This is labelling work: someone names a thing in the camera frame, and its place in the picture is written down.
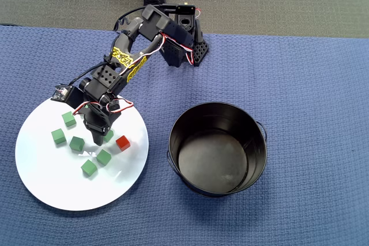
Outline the black camera cable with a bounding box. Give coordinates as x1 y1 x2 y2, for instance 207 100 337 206
69 5 146 88

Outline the blue woven cloth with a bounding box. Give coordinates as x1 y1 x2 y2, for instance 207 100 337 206
0 24 369 246

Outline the white round plate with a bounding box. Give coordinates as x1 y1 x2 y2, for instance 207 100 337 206
14 93 150 211

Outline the black metal bucket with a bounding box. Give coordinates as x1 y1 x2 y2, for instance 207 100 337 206
166 101 268 198

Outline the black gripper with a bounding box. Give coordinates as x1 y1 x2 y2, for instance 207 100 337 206
82 99 122 147

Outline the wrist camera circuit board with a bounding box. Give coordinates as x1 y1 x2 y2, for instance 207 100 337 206
51 84 86 109

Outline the red cube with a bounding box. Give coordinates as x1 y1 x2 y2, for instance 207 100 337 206
115 135 131 152

